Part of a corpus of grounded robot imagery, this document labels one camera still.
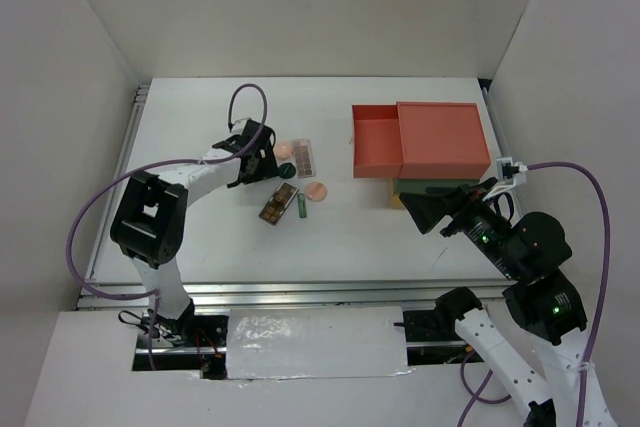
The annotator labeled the brown eyeshadow palette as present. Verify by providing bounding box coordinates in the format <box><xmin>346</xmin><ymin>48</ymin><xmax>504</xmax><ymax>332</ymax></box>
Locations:
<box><xmin>259</xmin><ymin>182</ymin><xmax>299</xmax><ymax>226</ymax></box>

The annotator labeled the peach makeup sponge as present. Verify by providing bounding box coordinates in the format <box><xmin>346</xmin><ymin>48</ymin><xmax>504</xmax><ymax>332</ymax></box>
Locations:
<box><xmin>273</xmin><ymin>142</ymin><xmax>293</xmax><ymax>160</ymax></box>

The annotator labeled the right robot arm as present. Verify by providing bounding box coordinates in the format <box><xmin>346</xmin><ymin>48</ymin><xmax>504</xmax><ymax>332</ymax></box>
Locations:
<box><xmin>399</xmin><ymin>178</ymin><xmax>616</xmax><ymax>426</ymax></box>

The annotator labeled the white cover plate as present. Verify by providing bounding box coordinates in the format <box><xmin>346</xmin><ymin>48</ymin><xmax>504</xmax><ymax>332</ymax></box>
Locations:
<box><xmin>226</xmin><ymin>306</ymin><xmax>410</xmax><ymax>380</ymax></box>

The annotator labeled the coral drawer cabinet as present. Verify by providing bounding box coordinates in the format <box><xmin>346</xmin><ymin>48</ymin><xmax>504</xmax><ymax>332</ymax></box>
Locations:
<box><xmin>397</xmin><ymin>102</ymin><xmax>491</xmax><ymax>179</ymax></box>

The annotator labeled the dark green round compact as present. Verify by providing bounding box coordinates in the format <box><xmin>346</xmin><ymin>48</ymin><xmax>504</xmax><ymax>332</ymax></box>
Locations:
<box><xmin>278</xmin><ymin>162</ymin><xmax>297</xmax><ymax>179</ymax></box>

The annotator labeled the coral top drawer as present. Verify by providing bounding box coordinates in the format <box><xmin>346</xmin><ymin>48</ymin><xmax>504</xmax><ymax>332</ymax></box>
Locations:
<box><xmin>352</xmin><ymin>104</ymin><xmax>403</xmax><ymax>179</ymax></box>

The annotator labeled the aluminium rail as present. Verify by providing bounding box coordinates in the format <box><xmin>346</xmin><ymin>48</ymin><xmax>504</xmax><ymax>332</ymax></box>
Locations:
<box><xmin>83</xmin><ymin>85</ymin><xmax>150</xmax><ymax>284</ymax></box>
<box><xmin>478</xmin><ymin>79</ymin><xmax>511</xmax><ymax>160</ymax></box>
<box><xmin>75</xmin><ymin>280</ymin><xmax>511</xmax><ymax>311</ymax></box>

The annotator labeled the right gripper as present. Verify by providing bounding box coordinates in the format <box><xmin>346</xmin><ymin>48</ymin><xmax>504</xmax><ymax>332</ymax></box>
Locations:
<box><xmin>397</xmin><ymin>173</ymin><xmax>523</xmax><ymax>275</ymax></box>

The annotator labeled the green lipstick tube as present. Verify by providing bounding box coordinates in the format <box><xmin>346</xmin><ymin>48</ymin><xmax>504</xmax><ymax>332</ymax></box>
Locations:
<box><xmin>297</xmin><ymin>193</ymin><xmax>307</xmax><ymax>219</ymax></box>

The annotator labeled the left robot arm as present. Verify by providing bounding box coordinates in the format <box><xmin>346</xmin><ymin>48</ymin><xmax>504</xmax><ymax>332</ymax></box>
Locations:
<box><xmin>110</xmin><ymin>119</ymin><xmax>278</xmax><ymax>346</ymax></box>

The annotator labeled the aluminium right rail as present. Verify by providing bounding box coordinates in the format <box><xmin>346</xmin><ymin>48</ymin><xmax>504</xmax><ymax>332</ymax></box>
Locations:
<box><xmin>478</xmin><ymin>79</ymin><xmax>511</xmax><ymax>160</ymax></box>

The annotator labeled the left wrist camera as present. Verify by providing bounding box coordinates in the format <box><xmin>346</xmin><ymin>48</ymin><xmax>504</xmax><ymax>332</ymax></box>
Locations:
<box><xmin>228</xmin><ymin>117</ymin><xmax>252</xmax><ymax>135</ymax></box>

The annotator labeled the green drawer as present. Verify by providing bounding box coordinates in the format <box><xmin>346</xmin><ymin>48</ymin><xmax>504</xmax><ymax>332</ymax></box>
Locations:
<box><xmin>391</xmin><ymin>179</ymin><xmax>480</xmax><ymax>195</ymax></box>

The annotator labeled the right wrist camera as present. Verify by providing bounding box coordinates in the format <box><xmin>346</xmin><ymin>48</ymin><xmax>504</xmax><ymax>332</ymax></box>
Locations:
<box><xmin>483</xmin><ymin>157</ymin><xmax>528</xmax><ymax>201</ymax></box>

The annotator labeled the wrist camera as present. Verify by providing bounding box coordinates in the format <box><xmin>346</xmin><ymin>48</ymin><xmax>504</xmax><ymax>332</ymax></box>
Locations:
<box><xmin>483</xmin><ymin>157</ymin><xmax>528</xmax><ymax>201</ymax></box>
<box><xmin>228</xmin><ymin>117</ymin><xmax>252</xmax><ymax>135</ymax></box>

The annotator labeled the aluminium left rail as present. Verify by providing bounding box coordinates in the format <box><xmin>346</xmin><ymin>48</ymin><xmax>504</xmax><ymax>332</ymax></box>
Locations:
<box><xmin>83</xmin><ymin>85</ymin><xmax>150</xmax><ymax>284</ymax></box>

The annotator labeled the round pink powder puff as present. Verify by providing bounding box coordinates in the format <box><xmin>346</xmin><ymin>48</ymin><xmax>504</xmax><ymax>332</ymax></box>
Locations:
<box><xmin>305</xmin><ymin>181</ymin><xmax>328</xmax><ymax>202</ymax></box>

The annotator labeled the pink eyeshadow palette clear case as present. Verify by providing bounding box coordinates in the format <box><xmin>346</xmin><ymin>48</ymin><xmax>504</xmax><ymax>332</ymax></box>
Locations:
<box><xmin>291</xmin><ymin>139</ymin><xmax>316</xmax><ymax>179</ymax></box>

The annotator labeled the aluminium front rail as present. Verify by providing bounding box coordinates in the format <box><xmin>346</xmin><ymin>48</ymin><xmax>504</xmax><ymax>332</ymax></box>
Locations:
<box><xmin>75</xmin><ymin>280</ymin><xmax>511</xmax><ymax>311</ymax></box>

